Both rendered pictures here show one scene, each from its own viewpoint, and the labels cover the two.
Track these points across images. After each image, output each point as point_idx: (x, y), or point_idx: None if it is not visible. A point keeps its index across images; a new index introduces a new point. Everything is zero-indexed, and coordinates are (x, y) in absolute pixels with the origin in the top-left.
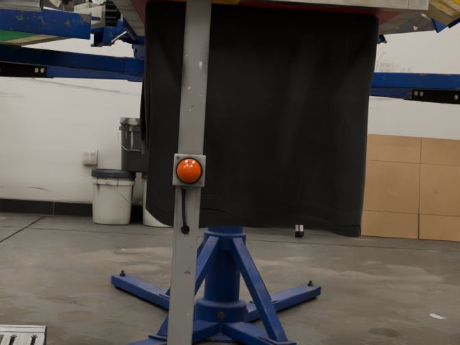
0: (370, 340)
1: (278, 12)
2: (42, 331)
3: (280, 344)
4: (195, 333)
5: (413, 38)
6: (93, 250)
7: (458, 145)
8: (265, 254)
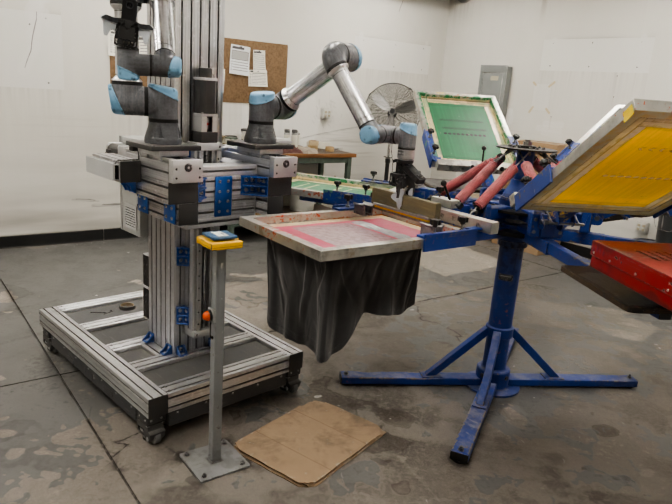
0: (574, 430)
1: None
2: (293, 353)
3: (473, 405)
4: (452, 380)
5: None
6: (564, 302)
7: None
8: None
